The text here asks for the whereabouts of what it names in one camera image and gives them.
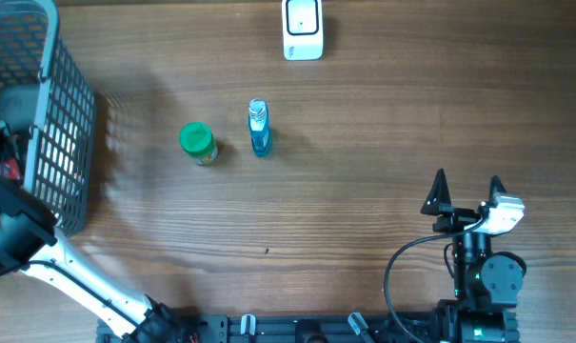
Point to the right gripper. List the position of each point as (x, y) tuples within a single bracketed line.
[(438, 203)]

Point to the blue bottle with white cap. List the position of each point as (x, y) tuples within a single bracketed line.
[(258, 123)]

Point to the green lid jar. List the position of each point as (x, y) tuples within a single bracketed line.
[(198, 142)]

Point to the black red snack packet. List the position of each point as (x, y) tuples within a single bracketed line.
[(10, 160)]

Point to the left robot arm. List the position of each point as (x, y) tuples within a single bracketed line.
[(30, 244)]

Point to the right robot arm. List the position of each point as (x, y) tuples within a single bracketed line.
[(486, 282)]

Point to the white barcode scanner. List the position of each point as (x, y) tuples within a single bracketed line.
[(303, 29)]

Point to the grey plastic mesh basket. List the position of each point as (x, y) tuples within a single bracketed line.
[(46, 99)]

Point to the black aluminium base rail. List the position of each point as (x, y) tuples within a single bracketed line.
[(306, 328)]

